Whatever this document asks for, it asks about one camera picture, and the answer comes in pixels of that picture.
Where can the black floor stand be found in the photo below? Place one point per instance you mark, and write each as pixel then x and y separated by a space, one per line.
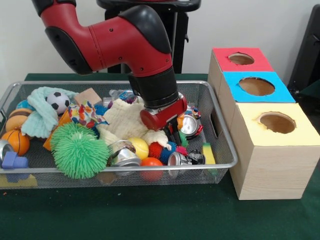
pixel 307 55

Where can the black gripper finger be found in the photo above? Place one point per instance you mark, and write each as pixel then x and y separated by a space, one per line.
pixel 176 136

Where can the large green spiky ball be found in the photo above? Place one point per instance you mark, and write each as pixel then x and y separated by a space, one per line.
pixel 80 156

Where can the small soccer ball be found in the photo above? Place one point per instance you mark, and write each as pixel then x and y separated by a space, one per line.
pixel 58 101

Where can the mint green cloth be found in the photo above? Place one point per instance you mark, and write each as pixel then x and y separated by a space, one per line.
pixel 40 117

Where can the green spiky googly-eyed toy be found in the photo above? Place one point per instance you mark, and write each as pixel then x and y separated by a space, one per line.
pixel 70 132

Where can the colourful polka-dot cloth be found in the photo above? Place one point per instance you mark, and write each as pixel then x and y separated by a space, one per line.
pixel 87 114

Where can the yellow ball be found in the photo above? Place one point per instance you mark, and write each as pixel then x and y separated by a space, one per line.
pixel 139 148

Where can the small orange basketball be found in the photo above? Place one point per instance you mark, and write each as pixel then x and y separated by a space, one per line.
pixel 16 142

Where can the crushed silver can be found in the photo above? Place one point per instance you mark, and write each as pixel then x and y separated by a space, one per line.
pixel 182 159

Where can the cream waffle cloth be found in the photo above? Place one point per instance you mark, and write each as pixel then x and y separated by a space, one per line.
pixel 125 122

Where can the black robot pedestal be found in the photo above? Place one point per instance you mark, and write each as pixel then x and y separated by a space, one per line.
pixel 181 50

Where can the green cloth table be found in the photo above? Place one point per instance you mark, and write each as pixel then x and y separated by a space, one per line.
pixel 150 215

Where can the wooden box with three holes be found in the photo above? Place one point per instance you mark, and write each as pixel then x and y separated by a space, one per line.
pixel 270 170

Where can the red-orange ball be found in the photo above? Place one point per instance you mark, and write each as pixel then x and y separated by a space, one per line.
pixel 151 164

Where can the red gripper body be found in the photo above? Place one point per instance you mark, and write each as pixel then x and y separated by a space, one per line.
pixel 162 117

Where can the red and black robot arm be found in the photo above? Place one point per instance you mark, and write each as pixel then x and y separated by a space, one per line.
pixel 120 45

